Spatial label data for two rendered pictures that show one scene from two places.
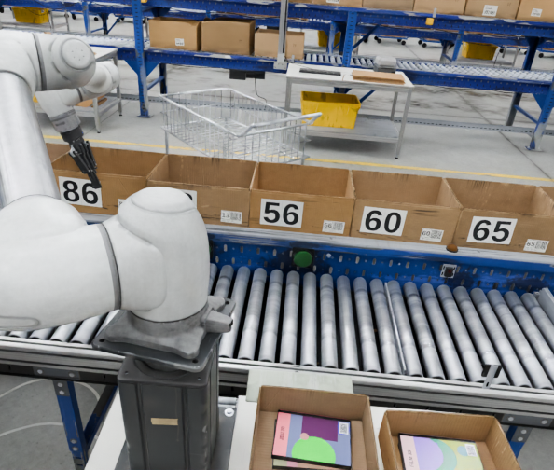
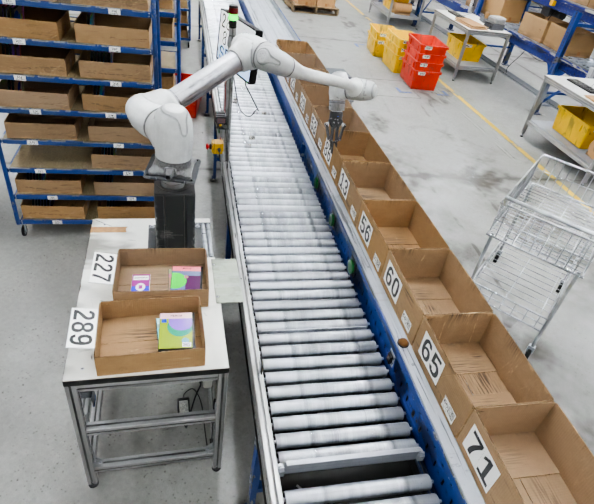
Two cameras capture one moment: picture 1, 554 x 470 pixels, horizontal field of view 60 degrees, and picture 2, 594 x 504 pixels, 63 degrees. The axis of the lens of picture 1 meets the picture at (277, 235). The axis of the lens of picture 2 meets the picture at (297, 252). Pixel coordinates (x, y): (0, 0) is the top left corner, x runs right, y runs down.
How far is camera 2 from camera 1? 1.97 m
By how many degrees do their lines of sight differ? 59
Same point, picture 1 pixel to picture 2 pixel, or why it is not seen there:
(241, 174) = not seen: hidden behind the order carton
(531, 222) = (451, 379)
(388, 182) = (463, 281)
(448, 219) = (416, 317)
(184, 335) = (157, 166)
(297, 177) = (426, 229)
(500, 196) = (523, 377)
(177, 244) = (157, 124)
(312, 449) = (178, 280)
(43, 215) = (156, 94)
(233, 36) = not seen: outside the picture
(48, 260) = (138, 104)
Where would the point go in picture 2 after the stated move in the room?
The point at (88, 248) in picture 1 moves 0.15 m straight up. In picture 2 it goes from (147, 109) to (145, 73)
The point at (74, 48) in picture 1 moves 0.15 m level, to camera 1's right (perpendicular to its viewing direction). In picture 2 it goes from (261, 53) to (267, 63)
